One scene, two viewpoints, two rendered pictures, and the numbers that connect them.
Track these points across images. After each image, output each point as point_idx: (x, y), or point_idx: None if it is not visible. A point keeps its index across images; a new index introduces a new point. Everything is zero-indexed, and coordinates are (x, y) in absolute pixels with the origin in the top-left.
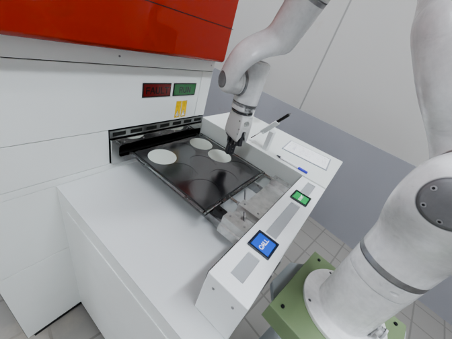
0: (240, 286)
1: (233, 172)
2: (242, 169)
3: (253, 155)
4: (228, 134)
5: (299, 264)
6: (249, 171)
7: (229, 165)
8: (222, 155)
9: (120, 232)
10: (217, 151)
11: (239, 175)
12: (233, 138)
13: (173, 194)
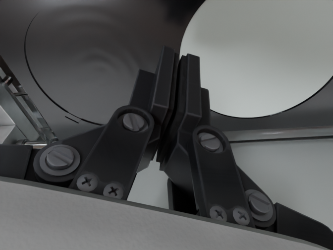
0: None
1: (72, 9)
2: (89, 81)
3: (135, 188)
4: (230, 231)
5: None
6: (67, 99)
7: (149, 44)
8: (248, 74)
9: None
10: (303, 83)
11: (41, 22)
12: (23, 209)
13: None
